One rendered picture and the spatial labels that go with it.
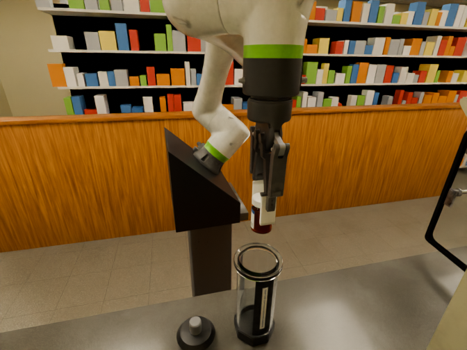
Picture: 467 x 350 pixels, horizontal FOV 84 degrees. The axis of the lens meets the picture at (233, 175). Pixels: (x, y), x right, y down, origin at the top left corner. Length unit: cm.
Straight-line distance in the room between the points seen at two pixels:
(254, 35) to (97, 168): 214
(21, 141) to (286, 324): 225
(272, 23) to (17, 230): 275
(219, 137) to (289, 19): 77
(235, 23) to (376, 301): 79
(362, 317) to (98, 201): 221
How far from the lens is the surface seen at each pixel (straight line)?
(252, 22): 42
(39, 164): 255
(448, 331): 72
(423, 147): 361
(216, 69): 100
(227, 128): 111
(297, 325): 79
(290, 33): 41
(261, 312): 66
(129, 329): 80
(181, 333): 72
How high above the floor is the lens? 157
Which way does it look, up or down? 24 degrees down
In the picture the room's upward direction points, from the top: 1 degrees clockwise
